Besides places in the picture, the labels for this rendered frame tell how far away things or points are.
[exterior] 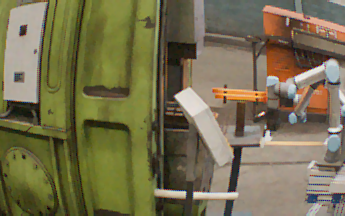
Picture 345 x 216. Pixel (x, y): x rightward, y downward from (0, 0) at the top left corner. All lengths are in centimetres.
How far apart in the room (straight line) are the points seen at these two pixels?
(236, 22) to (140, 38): 804
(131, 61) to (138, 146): 40
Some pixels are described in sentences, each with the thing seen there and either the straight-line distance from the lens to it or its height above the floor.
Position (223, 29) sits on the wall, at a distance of 1155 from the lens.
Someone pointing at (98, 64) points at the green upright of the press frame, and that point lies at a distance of 364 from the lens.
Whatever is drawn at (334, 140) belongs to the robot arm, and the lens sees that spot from 340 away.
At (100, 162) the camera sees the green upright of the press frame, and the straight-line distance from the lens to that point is 378.
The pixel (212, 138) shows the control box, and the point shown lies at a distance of 323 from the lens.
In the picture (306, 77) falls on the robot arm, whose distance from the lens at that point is 351.
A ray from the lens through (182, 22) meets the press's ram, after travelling 371.
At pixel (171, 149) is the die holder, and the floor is 81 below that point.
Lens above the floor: 202
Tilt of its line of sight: 15 degrees down
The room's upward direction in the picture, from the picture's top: 1 degrees clockwise
